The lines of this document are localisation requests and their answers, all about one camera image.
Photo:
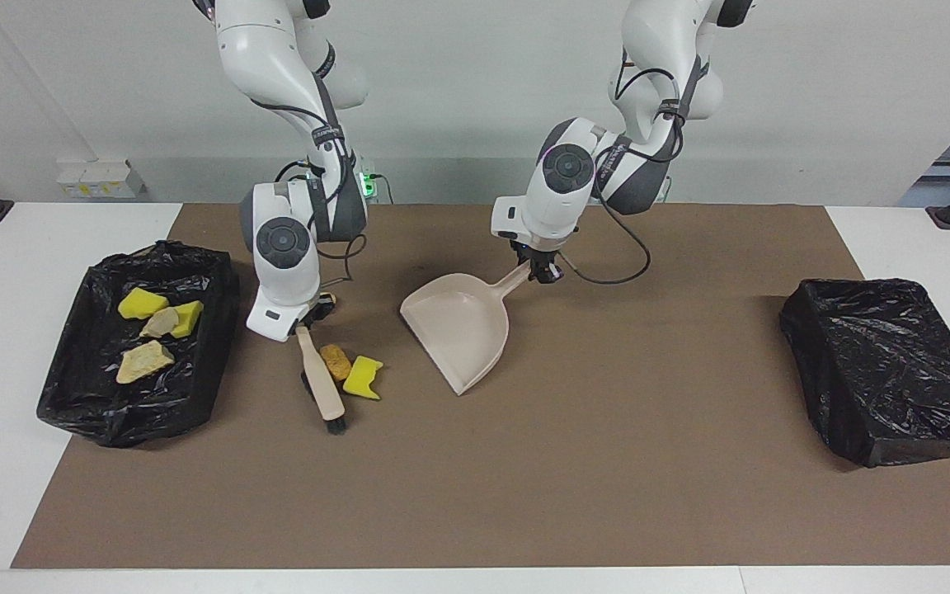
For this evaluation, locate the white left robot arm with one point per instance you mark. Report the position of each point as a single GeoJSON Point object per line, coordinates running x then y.
{"type": "Point", "coordinates": [557, 190]}

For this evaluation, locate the brown table mat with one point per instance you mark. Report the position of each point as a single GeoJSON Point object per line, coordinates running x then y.
{"type": "Point", "coordinates": [475, 511]}

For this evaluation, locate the notched yellow sponge piece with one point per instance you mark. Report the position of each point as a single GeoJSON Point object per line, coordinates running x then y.
{"type": "Point", "coordinates": [362, 377]}

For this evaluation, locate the rounded yellow sponge piece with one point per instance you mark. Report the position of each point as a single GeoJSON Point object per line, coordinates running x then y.
{"type": "Point", "coordinates": [188, 318]}

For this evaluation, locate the white wall socket box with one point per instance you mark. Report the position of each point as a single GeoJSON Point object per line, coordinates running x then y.
{"type": "Point", "coordinates": [96, 179]}

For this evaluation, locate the striped croissant piece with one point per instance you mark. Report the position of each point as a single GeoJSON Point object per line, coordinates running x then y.
{"type": "Point", "coordinates": [160, 322]}
{"type": "Point", "coordinates": [143, 361]}

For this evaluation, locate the beige hand brush black bristles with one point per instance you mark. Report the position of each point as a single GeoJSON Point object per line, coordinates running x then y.
{"type": "Point", "coordinates": [322, 379]}

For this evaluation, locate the beige plastic dustpan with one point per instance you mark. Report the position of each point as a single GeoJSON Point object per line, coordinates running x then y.
{"type": "Point", "coordinates": [458, 322]}

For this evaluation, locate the brown bread roll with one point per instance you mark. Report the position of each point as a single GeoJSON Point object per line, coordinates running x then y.
{"type": "Point", "coordinates": [335, 361]}

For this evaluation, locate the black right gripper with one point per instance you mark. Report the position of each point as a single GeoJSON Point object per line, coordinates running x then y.
{"type": "Point", "coordinates": [322, 309]}

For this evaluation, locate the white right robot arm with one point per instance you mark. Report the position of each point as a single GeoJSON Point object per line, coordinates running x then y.
{"type": "Point", "coordinates": [281, 272]}

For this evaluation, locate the wedge yellow sponge piece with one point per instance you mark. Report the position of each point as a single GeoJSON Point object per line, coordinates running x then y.
{"type": "Point", "coordinates": [143, 304]}

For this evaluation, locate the black bag lined bin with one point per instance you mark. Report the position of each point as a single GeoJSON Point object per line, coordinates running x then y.
{"type": "Point", "coordinates": [887, 371]}
{"type": "Point", "coordinates": [87, 396]}

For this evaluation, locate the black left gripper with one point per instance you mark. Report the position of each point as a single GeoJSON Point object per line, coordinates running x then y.
{"type": "Point", "coordinates": [541, 252]}

